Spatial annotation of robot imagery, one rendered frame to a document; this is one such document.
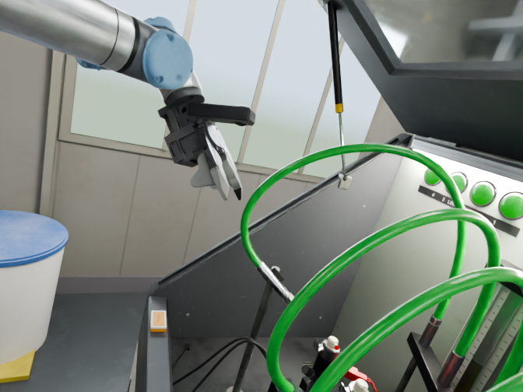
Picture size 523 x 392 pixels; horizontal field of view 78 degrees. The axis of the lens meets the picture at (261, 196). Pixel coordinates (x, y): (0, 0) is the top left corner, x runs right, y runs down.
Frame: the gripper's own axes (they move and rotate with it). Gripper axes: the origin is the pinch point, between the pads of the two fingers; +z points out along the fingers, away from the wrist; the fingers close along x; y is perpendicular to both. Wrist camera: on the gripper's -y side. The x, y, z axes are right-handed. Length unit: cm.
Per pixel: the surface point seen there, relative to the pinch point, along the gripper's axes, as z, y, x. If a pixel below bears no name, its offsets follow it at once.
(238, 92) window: -75, 12, -131
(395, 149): 4.8, -26.9, 1.6
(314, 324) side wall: 38, 5, -40
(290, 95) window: -67, -15, -153
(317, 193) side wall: 4.9, -12.1, -23.9
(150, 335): 18.3, 27.4, -1.6
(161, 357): 22.1, 24.4, 1.5
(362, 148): 2.5, -22.5, 2.3
